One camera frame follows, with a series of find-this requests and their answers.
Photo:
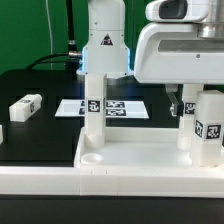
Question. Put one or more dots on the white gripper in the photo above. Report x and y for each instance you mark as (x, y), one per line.
(173, 54)

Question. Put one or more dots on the white desk tabletop tray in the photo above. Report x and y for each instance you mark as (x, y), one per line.
(134, 147)

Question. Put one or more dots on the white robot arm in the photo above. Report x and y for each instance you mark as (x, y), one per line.
(208, 15)

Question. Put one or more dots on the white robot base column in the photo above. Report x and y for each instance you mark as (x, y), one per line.
(106, 51)

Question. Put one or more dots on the white sheet with fiducial tags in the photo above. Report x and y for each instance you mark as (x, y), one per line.
(114, 109)

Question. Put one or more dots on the white block at left edge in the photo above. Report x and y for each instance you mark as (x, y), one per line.
(1, 134)

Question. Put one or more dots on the white front fence rail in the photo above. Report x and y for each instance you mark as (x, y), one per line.
(111, 181)

